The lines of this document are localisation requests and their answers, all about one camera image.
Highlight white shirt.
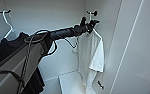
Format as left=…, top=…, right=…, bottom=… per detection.
left=72, top=30, right=106, bottom=94

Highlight white wardrobe door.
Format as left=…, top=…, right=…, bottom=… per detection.
left=108, top=0, right=150, bottom=94

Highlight white wardrobe cabinet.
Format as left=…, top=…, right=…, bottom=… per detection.
left=0, top=0, right=125, bottom=94

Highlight white garment hanger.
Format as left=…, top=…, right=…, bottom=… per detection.
left=2, top=9, right=21, bottom=42

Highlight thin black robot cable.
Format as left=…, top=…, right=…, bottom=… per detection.
left=16, top=29, right=59, bottom=94

